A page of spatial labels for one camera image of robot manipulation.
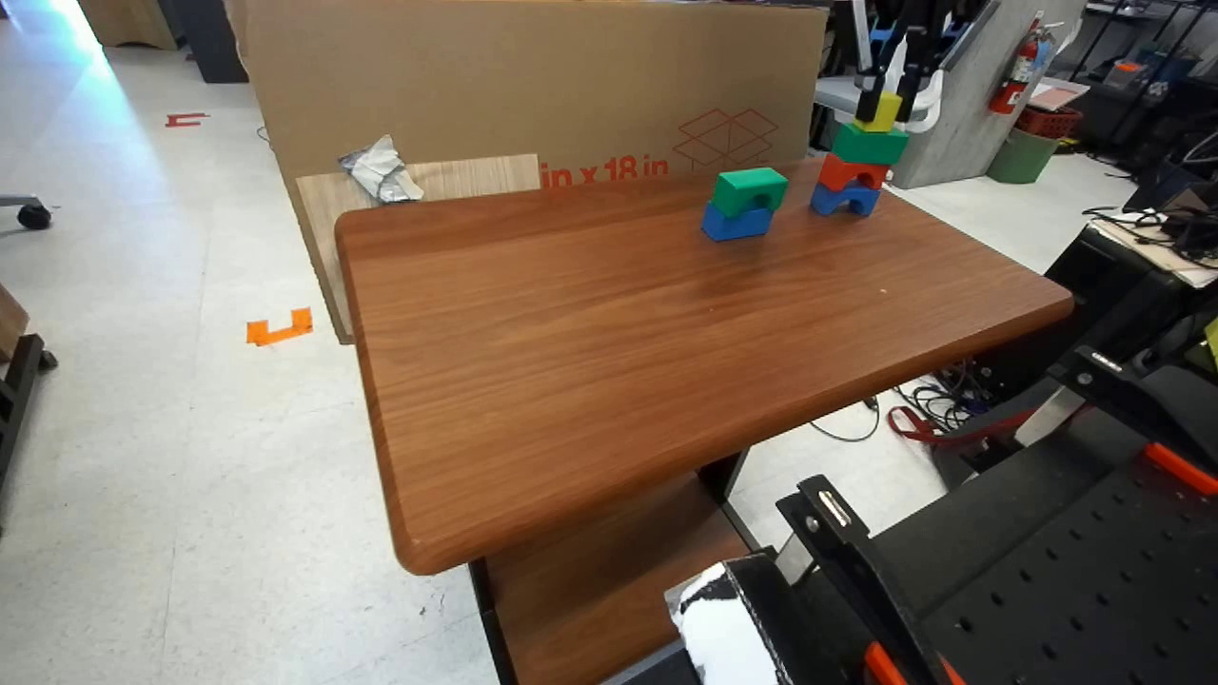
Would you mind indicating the red fire extinguisher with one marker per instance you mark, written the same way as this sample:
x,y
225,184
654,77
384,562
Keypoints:
x,y
1028,57

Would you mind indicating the yellow cube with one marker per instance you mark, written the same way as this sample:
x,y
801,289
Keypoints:
x,y
885,114

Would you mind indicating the green block on tower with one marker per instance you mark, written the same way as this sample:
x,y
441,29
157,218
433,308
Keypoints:
x,y
869,147

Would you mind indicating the crumpled grey plastic bag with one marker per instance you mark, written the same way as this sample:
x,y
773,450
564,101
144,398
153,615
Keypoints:
x,y
380,171

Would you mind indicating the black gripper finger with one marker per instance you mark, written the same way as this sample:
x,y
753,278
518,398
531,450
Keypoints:
x,y
917,66
874,70

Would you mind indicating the green arch block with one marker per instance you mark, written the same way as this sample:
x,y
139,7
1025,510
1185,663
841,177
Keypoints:
x,y
748,186

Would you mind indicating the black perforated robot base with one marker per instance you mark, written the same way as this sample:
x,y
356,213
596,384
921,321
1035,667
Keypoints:
x,y
1086,555

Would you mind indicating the green bin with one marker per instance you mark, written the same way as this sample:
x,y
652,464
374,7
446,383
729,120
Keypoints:
x,y
1021,156

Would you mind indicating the white office chair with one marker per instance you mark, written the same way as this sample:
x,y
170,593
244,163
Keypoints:
x,y
850,24

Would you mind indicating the red arch block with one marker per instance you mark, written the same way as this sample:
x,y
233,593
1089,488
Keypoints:
x,y
847,171

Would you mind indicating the blue block left stack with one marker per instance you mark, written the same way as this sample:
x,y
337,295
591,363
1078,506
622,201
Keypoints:
x,y
723,228

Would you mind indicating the large cardboard sheet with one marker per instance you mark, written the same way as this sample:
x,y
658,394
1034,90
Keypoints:
x,y
596,90

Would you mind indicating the orange floor tape marker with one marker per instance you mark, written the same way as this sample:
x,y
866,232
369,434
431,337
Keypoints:
x,y
265,331

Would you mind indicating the black chair caster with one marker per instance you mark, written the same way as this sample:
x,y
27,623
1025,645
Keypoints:
x,y
27,212

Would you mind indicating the blue block under tower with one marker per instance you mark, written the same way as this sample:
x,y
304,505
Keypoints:
x,y
852,200

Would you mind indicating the light wooden board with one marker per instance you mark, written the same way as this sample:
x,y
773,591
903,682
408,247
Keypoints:
x,y
319,200

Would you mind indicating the side desk with clutter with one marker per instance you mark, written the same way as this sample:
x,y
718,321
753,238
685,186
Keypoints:
x,y
1134,295

